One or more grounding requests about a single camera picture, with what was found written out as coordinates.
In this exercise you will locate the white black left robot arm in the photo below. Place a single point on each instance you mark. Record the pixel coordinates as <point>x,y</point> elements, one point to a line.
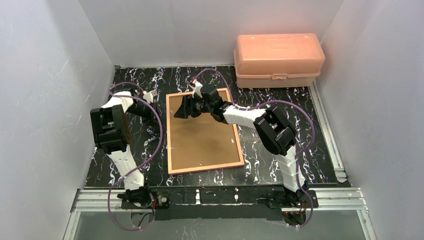
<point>111,133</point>

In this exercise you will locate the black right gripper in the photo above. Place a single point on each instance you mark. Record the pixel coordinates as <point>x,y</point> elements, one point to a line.
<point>192,107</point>

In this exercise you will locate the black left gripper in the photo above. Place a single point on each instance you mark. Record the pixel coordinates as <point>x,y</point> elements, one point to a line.
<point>149,110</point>

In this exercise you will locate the pink wooden picture frame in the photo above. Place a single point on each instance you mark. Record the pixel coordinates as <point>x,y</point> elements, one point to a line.
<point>170,149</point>

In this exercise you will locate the pink plastic storage box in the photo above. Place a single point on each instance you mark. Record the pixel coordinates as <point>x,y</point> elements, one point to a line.
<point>277,60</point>

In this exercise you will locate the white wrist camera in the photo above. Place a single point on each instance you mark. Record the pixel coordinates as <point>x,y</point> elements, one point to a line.
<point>196,88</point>
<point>149,96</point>

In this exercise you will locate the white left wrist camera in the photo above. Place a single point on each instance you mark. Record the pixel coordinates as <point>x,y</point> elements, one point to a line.
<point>149,96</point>

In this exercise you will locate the brown cardboard backing board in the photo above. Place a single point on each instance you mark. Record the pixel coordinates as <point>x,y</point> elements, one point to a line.
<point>202,142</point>

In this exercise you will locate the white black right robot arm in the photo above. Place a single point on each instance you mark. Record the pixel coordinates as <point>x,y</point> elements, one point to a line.
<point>274,130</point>

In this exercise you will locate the aluminium mounting rail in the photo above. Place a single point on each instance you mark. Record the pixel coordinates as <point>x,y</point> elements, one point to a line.
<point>342,198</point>

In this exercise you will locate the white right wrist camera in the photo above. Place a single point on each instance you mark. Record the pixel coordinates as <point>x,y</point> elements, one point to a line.
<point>196,88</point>

